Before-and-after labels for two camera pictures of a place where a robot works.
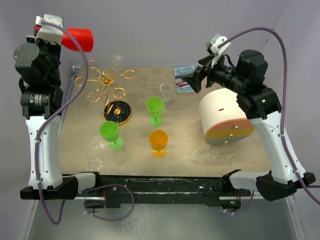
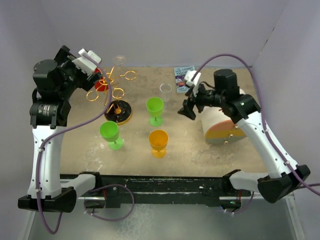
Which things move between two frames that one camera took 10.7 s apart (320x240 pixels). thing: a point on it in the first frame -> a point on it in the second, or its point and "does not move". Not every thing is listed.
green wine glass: (109, 131) does not move
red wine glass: (84, 36) -> (101, 85)
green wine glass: (155, 106) does not move
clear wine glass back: (166, 88) does not move
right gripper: (196, 80) -> (187, 110)
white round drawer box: (222, 119) does not move
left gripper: (56, 47) -> (63, 57)
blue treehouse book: (182, 85) does not move
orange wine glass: (158, 139) does not move
